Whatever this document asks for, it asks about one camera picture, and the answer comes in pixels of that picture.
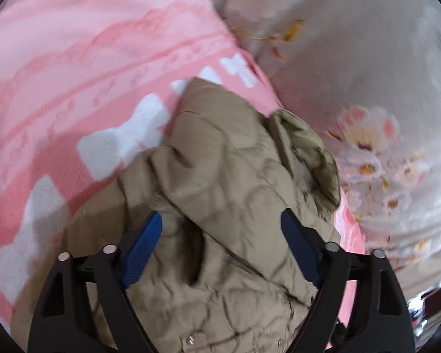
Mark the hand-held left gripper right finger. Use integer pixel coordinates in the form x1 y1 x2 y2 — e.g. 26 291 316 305
280 209 416 353

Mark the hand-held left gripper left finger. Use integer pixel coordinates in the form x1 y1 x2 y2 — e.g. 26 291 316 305
27 211 163 353

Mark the tan puffer jacket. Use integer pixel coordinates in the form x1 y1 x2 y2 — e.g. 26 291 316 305
11 77 342 353

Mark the pink blanket with white bows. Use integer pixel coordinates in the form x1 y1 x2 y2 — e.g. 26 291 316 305
0 0 366 350

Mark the grey floral quilt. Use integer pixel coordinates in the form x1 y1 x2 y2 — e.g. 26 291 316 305
191 0 441 298

